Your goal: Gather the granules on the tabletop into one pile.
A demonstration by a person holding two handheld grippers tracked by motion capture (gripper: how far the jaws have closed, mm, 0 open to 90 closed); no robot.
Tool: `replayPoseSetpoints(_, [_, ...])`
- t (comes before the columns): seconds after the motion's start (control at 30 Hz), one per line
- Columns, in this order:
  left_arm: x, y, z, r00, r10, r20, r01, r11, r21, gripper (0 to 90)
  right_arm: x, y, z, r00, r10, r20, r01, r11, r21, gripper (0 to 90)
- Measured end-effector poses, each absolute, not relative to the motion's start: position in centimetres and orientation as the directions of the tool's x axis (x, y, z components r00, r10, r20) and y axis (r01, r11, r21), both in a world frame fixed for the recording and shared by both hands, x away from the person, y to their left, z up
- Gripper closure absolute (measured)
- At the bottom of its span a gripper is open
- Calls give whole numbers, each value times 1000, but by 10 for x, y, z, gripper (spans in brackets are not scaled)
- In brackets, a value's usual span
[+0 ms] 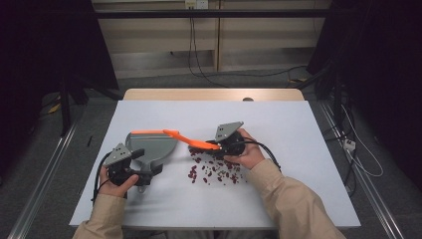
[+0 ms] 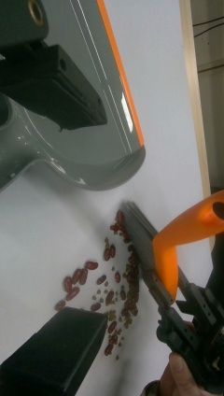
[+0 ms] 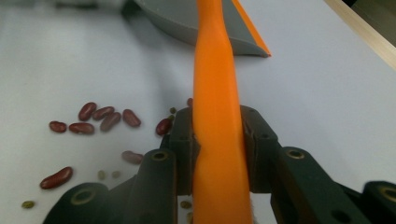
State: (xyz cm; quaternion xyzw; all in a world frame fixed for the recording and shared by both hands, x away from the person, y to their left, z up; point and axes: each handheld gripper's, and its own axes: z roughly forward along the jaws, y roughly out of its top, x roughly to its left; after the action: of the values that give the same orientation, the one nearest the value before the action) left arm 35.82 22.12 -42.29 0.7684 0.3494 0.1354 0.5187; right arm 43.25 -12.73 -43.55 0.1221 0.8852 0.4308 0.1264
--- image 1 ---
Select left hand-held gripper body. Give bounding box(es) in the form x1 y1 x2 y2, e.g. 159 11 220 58
103 142 152 187

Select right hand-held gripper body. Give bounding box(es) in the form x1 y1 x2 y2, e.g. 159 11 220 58
214 120 246 157

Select grey dustpan with orange rim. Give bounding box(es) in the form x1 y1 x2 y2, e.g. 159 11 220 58
124 128 180 194

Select orange brush with grey bristles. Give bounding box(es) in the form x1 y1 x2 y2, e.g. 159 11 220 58
162 128 233 159

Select scatter of red kidney beans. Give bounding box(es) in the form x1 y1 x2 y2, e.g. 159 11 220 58
187 147 242 185

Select person's right hand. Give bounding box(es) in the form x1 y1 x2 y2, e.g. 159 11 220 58
224 128 267 170

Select person's left hand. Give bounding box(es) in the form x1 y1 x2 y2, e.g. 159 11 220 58
98 166 140 198

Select wooden table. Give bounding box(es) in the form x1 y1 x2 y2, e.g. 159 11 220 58
122 88 306 103

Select white table sheet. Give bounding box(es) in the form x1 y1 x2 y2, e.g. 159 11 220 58
69 100 362 230

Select black metal stand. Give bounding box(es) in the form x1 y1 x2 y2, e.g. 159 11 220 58
59 74 88 137

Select black horizontal bar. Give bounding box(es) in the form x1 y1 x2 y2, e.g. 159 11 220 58
94 9 332 19

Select white power adapter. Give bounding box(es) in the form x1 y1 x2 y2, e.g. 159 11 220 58
342 138 357 152

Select black curtain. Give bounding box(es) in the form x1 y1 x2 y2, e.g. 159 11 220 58
307 0 422 182
0 0 119 173

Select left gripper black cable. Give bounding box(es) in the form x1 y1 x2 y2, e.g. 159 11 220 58
91 150 114 204

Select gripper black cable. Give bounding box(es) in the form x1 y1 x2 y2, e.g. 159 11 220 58
91 150 114 204
237 140 283 173

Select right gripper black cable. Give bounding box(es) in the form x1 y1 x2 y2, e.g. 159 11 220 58
237 140 283 173

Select metal floor rail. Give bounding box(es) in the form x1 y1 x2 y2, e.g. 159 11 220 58
317 99 405 239
8 109 85 239

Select black socket cable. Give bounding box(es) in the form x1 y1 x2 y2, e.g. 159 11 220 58
187 8 231 90

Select white wall socket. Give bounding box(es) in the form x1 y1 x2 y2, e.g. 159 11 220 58
184 0 209 10

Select white cable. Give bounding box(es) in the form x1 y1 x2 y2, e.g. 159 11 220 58
340 104 385 178

